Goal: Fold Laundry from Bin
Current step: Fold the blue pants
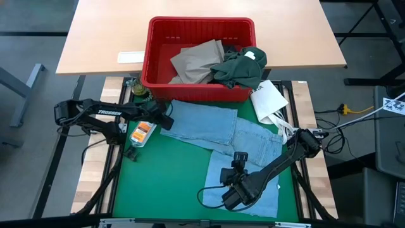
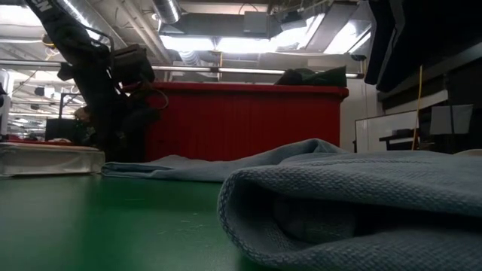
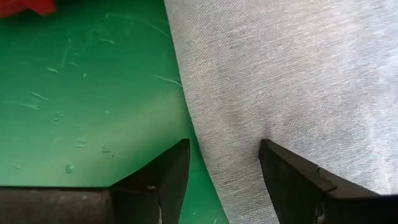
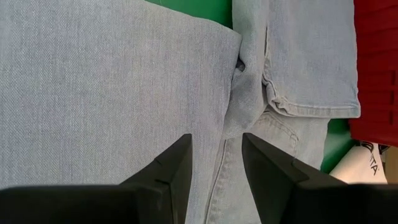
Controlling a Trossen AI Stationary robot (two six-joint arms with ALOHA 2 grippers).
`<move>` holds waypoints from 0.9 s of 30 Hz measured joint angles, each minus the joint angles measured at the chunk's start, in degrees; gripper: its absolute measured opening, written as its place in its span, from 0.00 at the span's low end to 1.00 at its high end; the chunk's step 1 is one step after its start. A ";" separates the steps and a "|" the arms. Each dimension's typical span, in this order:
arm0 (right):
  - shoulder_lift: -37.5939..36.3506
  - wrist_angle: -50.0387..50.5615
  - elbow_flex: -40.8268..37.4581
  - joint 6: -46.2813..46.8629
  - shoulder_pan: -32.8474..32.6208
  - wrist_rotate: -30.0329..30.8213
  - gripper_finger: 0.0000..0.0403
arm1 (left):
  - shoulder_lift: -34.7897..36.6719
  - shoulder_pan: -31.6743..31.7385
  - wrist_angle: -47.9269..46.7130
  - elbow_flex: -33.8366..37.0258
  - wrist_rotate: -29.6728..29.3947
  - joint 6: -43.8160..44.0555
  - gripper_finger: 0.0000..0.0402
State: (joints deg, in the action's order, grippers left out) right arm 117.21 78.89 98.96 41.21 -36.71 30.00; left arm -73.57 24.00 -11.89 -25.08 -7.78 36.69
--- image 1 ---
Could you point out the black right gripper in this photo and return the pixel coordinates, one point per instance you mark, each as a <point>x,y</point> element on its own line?
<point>240,187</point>

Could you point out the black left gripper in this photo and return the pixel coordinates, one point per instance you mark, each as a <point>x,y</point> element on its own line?
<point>153,111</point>

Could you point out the light blue denim jeans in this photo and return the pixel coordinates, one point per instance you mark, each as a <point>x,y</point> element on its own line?
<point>202,123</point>

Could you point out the dark green garment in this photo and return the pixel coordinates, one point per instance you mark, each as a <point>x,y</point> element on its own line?
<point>240,69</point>

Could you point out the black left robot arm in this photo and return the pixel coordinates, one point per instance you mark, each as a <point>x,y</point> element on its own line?
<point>109,112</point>

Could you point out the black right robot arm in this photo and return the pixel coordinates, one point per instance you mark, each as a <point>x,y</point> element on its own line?
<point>278,163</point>

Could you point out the red plastic laundry bin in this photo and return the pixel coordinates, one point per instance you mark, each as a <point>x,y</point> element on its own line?
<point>196,93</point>

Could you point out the green table mat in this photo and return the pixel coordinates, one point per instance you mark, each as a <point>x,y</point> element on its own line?
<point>164,183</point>

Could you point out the white tote bag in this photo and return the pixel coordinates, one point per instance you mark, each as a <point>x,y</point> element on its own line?
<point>267,98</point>

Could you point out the beige garment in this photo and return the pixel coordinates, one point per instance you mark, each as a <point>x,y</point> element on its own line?
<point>196,61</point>

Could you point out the white label strip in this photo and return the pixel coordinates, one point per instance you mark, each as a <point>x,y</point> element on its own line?
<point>131,57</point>

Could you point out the white power strip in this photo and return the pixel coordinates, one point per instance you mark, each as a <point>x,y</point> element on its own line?
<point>322,133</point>

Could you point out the dark denim garment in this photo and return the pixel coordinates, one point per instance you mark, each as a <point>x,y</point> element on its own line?
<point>229,48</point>

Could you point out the light wooden desk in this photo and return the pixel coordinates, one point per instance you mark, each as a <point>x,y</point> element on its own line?
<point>95,31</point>

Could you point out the dark grey box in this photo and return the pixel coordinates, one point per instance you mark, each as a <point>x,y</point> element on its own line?
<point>364,196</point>

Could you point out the grey desk leg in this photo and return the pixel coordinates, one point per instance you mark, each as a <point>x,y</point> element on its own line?
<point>22,95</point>

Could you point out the grey plastic case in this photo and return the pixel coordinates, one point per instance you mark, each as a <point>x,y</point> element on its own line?
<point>389,142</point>

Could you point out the white logo tag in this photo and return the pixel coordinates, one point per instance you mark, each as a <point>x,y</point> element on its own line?
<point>394,106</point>

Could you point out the dark keyboard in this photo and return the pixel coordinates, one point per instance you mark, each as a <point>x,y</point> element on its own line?
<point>400,202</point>

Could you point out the silver frame bracket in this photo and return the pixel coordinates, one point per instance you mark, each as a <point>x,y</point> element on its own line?
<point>117,222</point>
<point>292,225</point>

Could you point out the black aluminium frame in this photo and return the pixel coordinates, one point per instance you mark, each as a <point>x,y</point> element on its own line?
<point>57,152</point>

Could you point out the black desk frame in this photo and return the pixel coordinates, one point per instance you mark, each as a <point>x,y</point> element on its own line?
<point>386,19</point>

